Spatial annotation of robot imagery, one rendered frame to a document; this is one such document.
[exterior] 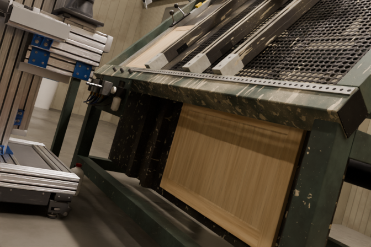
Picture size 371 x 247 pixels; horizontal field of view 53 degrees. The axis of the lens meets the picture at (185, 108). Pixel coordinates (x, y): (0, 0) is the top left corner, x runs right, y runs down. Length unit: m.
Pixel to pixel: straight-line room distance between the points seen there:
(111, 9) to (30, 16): 8.29
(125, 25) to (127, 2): 0.59
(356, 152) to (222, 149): 0.76
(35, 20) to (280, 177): 1.28
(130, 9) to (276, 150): 8.98
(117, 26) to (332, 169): 9.24
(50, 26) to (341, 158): 1.37
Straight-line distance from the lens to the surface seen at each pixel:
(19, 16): 1.87
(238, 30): 2.09
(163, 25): 3.20
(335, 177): 1.21
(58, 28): 1.90
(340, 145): 1.20
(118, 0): 10.22
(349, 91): 1.20
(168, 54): 2.37
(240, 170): 1.72
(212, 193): 1.85
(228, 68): 1.71
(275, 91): 1.36
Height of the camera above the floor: 0.68
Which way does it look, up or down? 1 degrees up
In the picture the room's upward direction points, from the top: 16 degrees clockwise
